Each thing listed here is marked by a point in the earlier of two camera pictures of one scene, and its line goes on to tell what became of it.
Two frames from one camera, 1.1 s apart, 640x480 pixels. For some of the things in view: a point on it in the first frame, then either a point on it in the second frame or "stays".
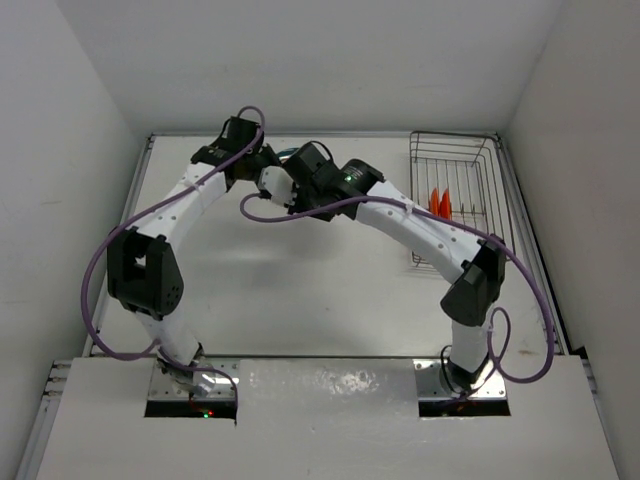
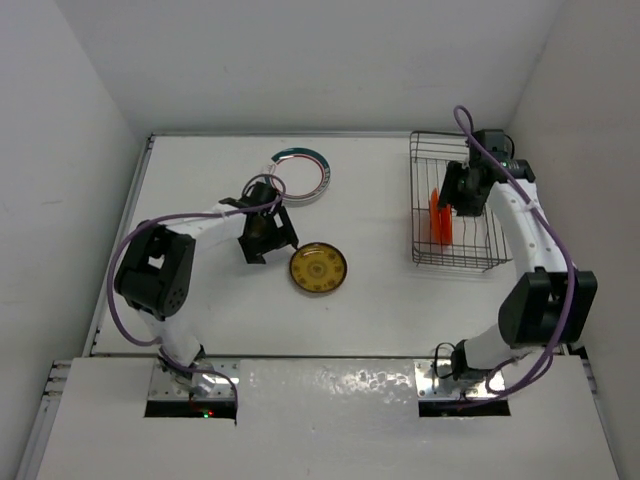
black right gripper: [298, 200] → [450, 195]
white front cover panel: [326, 419] stays
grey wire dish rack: [464, 176] stays
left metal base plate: [162, 387] stays
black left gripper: [266, 151] → [282, 235]
